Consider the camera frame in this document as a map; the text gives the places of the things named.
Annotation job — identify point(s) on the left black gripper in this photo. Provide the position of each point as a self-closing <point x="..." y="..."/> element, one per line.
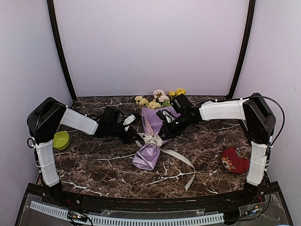
<point x="128" y="139"/>

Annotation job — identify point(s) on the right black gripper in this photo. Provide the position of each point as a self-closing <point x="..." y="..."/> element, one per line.
<point x="169" y="133"/>

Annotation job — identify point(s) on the yellow fuzzy poppy stem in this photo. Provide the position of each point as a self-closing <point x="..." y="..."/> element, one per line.
<point x="177" y="92"/>

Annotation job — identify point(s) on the pink rose flower stem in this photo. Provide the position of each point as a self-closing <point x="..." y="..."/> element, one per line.
<point x="161" y="98"/>

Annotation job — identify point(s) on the pink purple wrapping paper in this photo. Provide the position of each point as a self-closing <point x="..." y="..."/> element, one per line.
<point x="147" y="156"/>

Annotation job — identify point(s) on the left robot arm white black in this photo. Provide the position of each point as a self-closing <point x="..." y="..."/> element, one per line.
<point x="45" y="121"/>

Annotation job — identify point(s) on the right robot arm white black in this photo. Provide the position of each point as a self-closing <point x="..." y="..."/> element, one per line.
<point x="254" y="111"/>

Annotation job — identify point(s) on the lime green bowl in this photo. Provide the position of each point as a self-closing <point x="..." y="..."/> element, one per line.
<point x="61" y="140"/>

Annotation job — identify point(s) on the red floral dish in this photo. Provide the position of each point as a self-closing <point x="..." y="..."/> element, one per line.
<point x="235" y="160"/>

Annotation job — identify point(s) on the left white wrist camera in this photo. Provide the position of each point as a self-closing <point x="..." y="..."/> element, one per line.
<point x="132" y="119"/>

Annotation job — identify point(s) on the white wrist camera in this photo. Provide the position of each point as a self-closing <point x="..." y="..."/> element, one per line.
<point x="165" y="115"/>
<point x="132" y="119"/>

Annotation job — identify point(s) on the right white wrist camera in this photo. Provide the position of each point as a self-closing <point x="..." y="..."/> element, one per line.
<point x="165" y="115"/>

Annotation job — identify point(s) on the black front table rail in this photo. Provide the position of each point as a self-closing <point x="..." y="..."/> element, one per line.
<point x="95" y="203"/>

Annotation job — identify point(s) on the white slotted cable duct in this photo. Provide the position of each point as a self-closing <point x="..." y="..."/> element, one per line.
<point x="129" y="218"/>

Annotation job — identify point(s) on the right black frame post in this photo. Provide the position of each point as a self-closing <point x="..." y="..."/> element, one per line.
<point x="243" y="49"/>

